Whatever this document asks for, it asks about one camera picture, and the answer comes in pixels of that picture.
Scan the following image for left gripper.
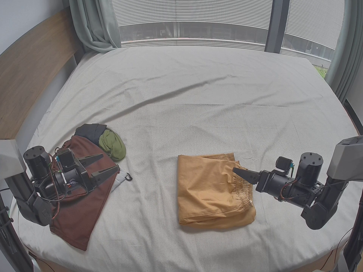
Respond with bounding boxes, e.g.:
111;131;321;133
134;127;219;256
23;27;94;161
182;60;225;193
54;153;120;194

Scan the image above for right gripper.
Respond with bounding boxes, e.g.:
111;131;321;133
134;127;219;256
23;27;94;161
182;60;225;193
255;169;290;200

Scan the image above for tan shorts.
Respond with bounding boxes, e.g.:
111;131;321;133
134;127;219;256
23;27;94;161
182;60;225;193
178;152;257;225

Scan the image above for bed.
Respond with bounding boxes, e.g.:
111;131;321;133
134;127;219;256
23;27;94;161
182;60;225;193
0;7;363;272

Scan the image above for green garment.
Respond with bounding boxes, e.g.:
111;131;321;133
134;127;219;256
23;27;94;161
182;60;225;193
98;129;126;162

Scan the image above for black garment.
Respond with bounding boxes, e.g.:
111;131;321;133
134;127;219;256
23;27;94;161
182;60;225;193
75;124;108;147

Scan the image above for brown garment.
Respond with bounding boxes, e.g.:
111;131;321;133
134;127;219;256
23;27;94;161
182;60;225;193
50;135;121;251

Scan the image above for grey-green curtain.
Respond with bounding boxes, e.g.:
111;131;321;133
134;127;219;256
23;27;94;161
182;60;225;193
67;0;122;53
325;0;363;104

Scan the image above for window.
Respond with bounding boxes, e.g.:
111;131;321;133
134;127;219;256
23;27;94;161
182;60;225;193
109;0;348;67

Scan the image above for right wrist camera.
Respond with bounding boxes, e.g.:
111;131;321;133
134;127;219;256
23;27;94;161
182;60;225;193
276;157;294;175

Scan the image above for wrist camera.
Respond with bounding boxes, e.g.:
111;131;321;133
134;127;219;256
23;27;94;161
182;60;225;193
276;157;294;175
56;148;76;171

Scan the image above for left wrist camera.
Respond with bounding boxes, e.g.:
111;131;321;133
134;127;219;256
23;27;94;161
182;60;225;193
56;148;76;171

